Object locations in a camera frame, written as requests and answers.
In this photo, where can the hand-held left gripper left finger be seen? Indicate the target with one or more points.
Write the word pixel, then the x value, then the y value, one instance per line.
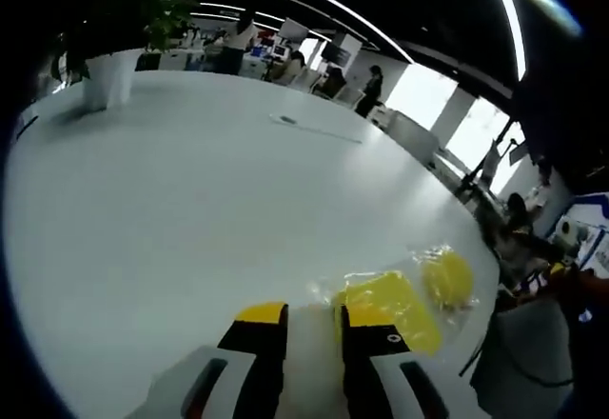
pixel 209 376

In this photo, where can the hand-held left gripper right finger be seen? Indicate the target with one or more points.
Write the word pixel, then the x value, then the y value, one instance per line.
pixel 380 381

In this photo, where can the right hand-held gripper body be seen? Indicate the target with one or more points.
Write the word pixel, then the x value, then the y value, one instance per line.
pixel 568 233

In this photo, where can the yellow square silicone block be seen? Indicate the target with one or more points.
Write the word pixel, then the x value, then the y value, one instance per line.
pixel 409 312

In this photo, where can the yellow round silicone block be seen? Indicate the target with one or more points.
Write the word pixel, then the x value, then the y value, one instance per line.
pixel 449 276

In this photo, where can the blue white sign board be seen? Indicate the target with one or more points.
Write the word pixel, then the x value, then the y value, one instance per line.
pixel 595 205

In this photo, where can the round yellow sponge in bag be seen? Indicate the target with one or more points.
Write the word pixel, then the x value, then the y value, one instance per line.
pixel 468 302

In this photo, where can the black tripod stand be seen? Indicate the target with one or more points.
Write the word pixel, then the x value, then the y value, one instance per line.
pixel 485 165

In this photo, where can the clear plastic bag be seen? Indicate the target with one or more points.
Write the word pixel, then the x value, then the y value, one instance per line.
pixel 321 290

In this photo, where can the straight ceiling light strip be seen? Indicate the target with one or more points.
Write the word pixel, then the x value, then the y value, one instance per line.
pixel 511 14

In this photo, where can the dark display screen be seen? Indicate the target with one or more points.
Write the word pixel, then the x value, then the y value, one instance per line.
pixel 335 53

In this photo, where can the green potted plant white pot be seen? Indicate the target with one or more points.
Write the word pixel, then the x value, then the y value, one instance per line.
pixel 109 81

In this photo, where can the small desk monitor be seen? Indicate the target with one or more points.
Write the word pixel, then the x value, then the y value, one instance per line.
pixel 280 50

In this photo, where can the hanging display screen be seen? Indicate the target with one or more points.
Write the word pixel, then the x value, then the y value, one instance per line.
pixel 291 30

